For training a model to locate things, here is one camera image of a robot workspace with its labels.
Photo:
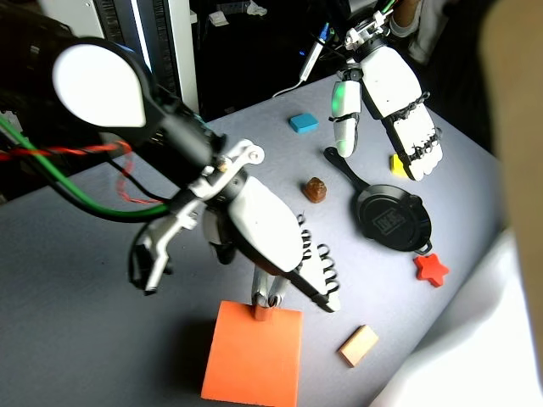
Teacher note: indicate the white backdrop cloth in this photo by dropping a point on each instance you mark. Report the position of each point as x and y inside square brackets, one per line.
[475, 347]

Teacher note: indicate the brown meat chunk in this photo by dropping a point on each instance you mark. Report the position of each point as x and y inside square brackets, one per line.
[316, 190]

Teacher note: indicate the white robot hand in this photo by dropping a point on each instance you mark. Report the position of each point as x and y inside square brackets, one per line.
[267, 229]
[390, 85]

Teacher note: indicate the white crumpled paper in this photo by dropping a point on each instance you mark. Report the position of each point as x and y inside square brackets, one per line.
[256, 7]

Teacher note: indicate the black frying pan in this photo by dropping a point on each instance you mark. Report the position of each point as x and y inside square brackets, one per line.
[390, 220]

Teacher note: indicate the orange cube block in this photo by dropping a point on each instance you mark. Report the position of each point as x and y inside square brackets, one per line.
[254, 360]

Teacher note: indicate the person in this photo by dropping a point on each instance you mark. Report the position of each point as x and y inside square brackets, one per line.
[424, 38]

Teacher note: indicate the white power strip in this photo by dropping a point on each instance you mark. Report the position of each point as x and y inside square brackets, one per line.
[311, 57]

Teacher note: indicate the red star block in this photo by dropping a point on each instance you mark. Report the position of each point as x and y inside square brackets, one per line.
[430, 269]

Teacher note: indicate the beige board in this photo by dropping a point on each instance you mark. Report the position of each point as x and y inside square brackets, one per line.
[517, 127]

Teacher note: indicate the yellow block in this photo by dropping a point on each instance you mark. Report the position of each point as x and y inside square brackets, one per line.
[396, 165]

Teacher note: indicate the white plug adapter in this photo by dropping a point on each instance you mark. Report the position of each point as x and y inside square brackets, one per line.
[217, 18]

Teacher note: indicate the wooden rectangular block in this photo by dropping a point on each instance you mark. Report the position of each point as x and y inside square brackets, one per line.
[358, 345]

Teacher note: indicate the white computer tower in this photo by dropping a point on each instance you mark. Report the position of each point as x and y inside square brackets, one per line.
[182, 42]

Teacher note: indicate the blue block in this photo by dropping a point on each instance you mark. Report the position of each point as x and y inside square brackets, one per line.
[304, 123]

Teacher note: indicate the grey table cloth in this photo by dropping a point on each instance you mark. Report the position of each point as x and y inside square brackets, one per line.
[85, 318]

